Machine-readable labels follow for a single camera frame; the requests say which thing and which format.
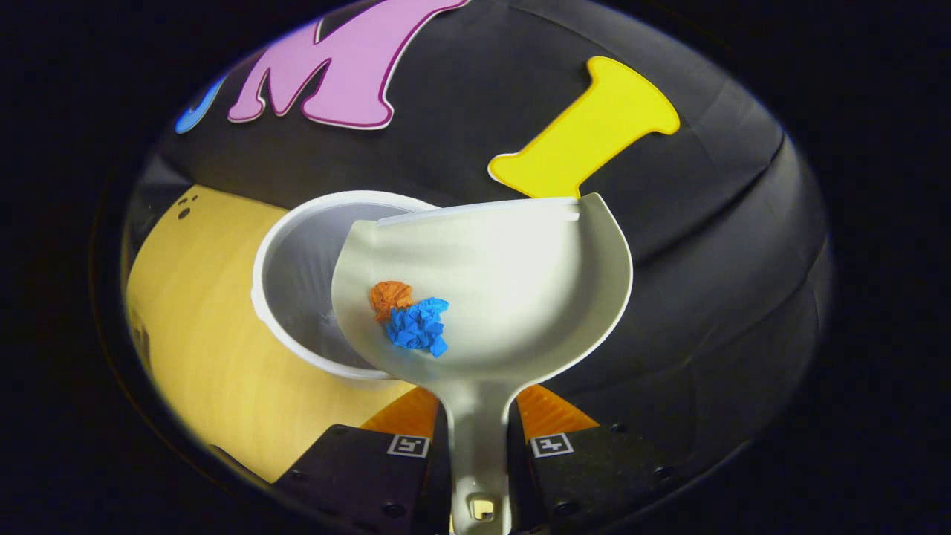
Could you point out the black backdrop cloth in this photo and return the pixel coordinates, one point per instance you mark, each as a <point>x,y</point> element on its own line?
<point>706,260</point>

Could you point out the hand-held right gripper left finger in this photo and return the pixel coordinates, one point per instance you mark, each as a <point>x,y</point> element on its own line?
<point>356,475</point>

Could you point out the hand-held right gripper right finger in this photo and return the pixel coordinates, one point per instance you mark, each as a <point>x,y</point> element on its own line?
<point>594,475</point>

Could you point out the blue paper ball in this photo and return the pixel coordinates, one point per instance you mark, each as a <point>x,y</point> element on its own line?
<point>417,325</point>

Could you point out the wooden desktop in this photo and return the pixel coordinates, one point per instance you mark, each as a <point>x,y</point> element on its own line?
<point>208,334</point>

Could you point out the white dustpan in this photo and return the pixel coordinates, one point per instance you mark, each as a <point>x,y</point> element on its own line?
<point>520,290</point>

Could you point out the orange paper ball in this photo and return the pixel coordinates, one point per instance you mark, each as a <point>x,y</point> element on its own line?
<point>390,297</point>

